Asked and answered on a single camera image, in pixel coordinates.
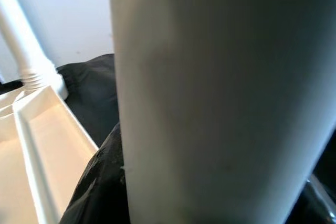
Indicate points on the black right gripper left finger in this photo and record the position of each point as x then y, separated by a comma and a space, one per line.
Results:
105, 187

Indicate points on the white plastic table top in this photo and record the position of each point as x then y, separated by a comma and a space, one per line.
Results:
52, 142

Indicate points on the white plastic table leg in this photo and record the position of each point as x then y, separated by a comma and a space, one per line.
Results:
18, 40
223, 90

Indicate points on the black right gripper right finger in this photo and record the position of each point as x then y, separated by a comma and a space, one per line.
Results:
317, 208

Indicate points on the black plastic table cloth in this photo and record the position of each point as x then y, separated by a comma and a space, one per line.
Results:
89, 90

